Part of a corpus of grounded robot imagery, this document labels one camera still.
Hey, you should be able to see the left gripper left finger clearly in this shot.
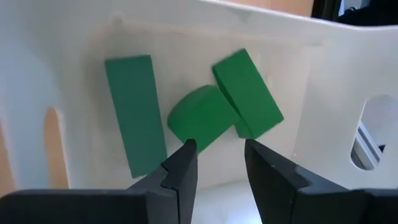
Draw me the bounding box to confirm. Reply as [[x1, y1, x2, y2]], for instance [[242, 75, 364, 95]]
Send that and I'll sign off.
[[0, 139, 199, 224]]

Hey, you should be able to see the green half-round block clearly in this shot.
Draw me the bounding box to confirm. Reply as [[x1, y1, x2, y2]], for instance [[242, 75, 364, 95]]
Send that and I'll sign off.
[[167, 84, 241, 154]]

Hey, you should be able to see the silver metal bracket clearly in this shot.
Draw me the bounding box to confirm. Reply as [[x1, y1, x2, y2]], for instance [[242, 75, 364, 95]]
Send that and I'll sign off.
[[353, 121, 387, 171]]

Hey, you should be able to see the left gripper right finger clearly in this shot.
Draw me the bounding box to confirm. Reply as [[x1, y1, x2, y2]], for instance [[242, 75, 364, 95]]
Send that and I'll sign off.
[[244, 139, 398, 224]]

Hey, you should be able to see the white plastic bin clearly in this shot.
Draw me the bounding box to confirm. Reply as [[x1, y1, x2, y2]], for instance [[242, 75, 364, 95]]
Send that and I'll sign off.
[[0, 0, 398, 224]]

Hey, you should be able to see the long green block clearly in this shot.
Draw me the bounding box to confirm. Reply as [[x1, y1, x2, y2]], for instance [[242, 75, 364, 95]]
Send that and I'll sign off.
[[104, 54, 168, 179]]

